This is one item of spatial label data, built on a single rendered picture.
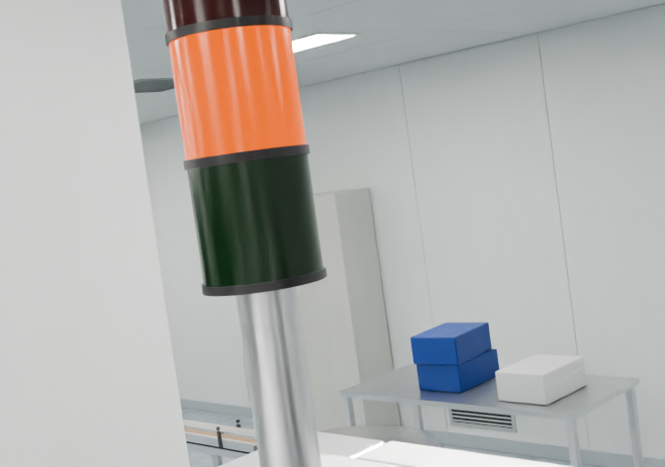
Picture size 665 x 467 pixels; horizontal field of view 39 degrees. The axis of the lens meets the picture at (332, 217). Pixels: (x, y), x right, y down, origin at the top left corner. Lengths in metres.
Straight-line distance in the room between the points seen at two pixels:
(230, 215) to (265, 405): 0.08
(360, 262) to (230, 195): 7.00
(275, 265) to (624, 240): 5.97
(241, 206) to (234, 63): 0.05
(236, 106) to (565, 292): 6.25
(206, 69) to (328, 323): 7.12
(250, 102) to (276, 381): 0.11
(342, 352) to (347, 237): 0.91
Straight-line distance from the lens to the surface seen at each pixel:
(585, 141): 6.35
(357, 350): 7.33
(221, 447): 5.01
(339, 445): 0.50
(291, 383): 0.38
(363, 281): 7.37
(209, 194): 0.36
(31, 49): 1.96
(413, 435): 4.59
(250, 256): 0.36
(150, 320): 2.05
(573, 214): 6.45
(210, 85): 0.36
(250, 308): 0.37
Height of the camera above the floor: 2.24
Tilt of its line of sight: 3 degrees down
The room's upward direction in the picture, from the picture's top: 8 degrees counter-clockwise
